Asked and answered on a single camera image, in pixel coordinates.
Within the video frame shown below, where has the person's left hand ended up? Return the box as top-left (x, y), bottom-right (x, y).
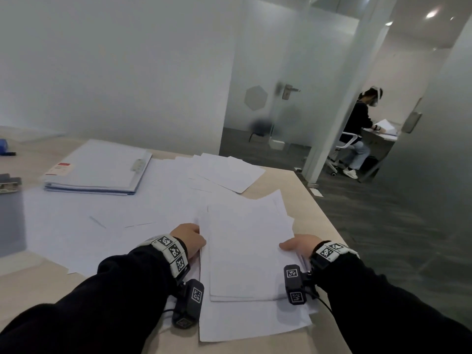
top-left (170, 223), bottom-right (207, 261)

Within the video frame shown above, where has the person's right hand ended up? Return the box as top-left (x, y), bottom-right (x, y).
top-left (279, 235), bottom-right (325, 259)

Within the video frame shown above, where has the white paper stack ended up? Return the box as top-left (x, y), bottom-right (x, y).
top-left (195, 189), bottom-right (307, 302)
top-left (44, 140), bottom-right (152, 191)

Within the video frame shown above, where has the pile of white paper sheets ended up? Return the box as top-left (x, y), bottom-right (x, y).
top-left (22, 152), bottom-right (320, 343)

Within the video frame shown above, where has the blue folder with dark logo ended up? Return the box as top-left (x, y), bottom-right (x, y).
top-left (46, 180), bottom-right (139, 197)

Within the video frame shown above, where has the stack of folders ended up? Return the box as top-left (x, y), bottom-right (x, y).
top-left (44, 139), bottom-right (152, 192)

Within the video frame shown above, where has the person's right forearm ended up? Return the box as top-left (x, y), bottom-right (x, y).
top-left (313, 254), bottom-right (472, 354)

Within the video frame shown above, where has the person's left forearm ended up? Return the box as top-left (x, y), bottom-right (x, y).
top-left (0, 243), bottom-right (189, 354)

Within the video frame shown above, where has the white wristband with black markers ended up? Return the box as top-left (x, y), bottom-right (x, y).
top-left (142, 235), bottom-right (191, 279)
top-left (309, 240), bottom-right (360, 269)

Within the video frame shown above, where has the white office chair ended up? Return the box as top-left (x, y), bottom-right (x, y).
top-left (326, 132), bottom-right (360, 177)

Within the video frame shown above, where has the dark chair behind glass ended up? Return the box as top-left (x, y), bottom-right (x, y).
top-left (249, 119), bottom-right (273, 143)

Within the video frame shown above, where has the light gray office desk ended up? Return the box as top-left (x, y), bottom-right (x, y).
top-left (361, 119), bottom-right (401, 157)

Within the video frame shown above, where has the gray hexagon sticker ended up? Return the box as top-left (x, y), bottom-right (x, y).
top-left (244, 84), bottom-right (268, 111)

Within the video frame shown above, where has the frosted glass door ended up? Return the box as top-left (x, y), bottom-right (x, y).
top-left (220, 0), bottom-right (360, 170)

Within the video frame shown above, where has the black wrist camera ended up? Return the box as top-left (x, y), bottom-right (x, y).
top-left (284, 264), bottom-right (318, 306)
top-left (172, 279), bottom-right (205, 329)

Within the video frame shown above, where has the white head-mounted camera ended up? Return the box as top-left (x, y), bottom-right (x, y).
top-left (368, 86), bottom-right (384, 107)

